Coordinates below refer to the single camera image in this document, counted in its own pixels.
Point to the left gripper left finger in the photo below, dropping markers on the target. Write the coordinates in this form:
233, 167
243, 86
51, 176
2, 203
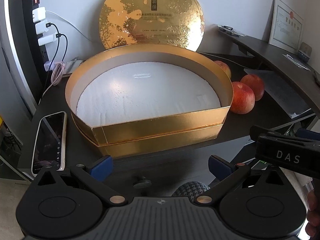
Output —
69, 203

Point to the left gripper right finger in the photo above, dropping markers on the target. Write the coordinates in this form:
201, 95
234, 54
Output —
255, 204

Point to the red streaked apple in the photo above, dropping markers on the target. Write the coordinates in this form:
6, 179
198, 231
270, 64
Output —
243, 98

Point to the deep red apple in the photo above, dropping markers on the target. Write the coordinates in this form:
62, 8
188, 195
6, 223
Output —
256, 84

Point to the red apple with yellow patch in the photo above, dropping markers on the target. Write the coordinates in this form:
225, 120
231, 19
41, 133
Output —
224, 67

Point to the gold round box lid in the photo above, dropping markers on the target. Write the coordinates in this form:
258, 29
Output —
177, 23

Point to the person's right hand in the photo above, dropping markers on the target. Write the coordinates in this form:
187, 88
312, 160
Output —
312, 216

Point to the white-cased smartphone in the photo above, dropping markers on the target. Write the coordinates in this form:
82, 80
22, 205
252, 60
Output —
50, 143

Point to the grey paper stack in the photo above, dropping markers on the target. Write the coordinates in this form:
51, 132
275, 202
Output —
283, 94

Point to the houndstooth chair seat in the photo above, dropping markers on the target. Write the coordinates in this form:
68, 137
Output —
191, 189

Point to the dark curved desk shelf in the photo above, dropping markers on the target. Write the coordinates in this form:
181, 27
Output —
301, 80

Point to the small card stand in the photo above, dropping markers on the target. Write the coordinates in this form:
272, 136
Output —
304, 52

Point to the gold gift box base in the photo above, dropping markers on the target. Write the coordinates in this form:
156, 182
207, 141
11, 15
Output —
141, 99

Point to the framed certificate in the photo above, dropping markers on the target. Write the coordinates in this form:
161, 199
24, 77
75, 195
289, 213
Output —
287, 27

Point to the clear tray with items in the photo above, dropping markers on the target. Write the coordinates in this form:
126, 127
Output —
230, 31

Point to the black power strip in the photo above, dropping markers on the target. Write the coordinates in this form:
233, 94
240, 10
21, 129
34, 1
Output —
39, 53

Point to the bottom white charger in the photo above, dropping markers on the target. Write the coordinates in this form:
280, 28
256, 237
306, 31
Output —
48, 39

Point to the white charger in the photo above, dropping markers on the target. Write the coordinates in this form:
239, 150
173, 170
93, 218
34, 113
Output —
48, 39
38, 14
42, 27

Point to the middle white charger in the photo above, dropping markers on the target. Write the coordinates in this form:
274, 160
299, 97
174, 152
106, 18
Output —
42, 27

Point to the top white charger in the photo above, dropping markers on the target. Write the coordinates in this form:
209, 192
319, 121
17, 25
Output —
38, 14

